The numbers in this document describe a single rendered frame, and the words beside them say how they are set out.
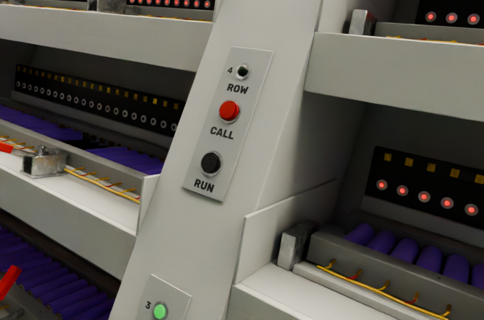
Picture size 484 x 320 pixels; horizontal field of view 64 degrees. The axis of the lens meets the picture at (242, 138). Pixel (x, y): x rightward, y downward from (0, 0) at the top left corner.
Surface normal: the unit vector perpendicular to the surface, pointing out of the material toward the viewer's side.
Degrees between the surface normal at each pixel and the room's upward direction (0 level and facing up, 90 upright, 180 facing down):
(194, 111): 90
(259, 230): 90
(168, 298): 90
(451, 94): 108
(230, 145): 90
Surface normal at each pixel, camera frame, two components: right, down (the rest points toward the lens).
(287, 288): 0.16, -0.98
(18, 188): -0.53, 0.05
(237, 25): -0.46, -0.25
